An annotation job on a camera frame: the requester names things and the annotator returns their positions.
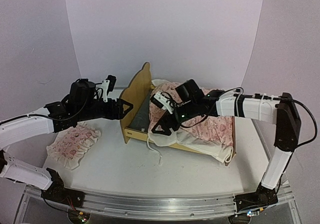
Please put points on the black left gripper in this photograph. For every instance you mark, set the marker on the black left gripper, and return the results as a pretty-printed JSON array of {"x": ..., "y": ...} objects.
[{"x": 119, "y": 114}]

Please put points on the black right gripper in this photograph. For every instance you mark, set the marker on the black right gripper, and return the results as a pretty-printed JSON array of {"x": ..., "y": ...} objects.
[{"x": 166, "y": 118}]

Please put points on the wooden pet bed frame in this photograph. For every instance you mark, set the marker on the wooden pet bed frame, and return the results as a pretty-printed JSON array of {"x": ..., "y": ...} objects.
[{"x": 140, "y": 96}]

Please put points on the pink unicorn print blanket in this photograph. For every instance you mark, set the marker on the pink unicorn print blanket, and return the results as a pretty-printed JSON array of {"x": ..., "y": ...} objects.
[{"x": 183, "y": 114}]

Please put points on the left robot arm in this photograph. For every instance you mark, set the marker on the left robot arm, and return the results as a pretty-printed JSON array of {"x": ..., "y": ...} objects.
[{"x": 52, "y": 118}]

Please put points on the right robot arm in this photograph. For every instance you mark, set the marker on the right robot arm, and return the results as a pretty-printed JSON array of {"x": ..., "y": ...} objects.
[{"x": 209, "y": 176}]

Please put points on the pink ruffled unicorn pillow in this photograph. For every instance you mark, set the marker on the pink ruffled unicorn pillow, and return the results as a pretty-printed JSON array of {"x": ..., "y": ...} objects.
[{"x": 70, "y": 145}]

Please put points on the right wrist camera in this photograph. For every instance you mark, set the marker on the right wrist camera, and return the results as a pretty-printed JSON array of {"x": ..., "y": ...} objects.
[{"x": 163, "y": 102}]

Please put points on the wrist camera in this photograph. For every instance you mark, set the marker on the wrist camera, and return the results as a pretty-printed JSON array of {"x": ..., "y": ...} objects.
[
  {"x": 163, "y": 102},
  {"x": 84, "y": 92}
]

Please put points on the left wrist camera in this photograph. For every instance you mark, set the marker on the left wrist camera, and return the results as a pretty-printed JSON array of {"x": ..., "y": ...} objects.
[{"x": 84, "y": 92}]

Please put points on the aluminium front rail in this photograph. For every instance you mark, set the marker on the aluminium front rail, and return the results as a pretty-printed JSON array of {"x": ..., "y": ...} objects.
[{"x": 188, "y": 208}]

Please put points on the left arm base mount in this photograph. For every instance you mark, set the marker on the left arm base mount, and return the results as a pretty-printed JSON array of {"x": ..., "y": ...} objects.
[{"x": 66, "y": 196}]

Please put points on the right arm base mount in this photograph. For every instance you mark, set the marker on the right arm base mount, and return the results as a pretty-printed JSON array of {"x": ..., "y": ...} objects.
[{"x": 254, "y": 201}]

